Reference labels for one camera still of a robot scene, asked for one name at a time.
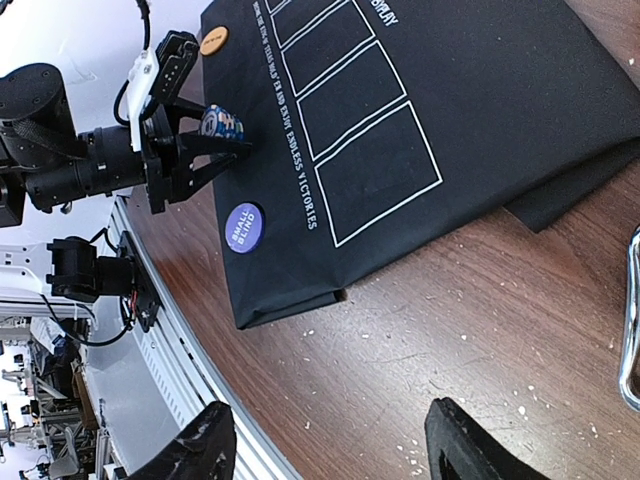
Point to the aluminium poker chip case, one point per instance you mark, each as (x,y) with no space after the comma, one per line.
(630,344)

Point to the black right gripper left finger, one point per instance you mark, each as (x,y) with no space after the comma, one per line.
(204,450)

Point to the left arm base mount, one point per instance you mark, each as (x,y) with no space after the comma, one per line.
(87,270)

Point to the black poker table mat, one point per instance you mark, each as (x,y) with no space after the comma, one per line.
(379,126)

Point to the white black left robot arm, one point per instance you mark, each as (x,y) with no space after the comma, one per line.
(45,162)

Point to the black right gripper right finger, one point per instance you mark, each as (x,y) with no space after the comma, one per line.
(458,447)

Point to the purple small blind button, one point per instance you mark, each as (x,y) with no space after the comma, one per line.
(244,228)

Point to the orange big blind button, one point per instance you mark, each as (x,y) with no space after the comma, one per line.
(214,41)

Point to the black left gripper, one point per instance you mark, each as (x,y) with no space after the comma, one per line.
(178,165)

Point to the aluminium front rail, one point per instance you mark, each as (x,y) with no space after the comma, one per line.
(186,379)

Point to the poker chip row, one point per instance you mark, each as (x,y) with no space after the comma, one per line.
(218,122)

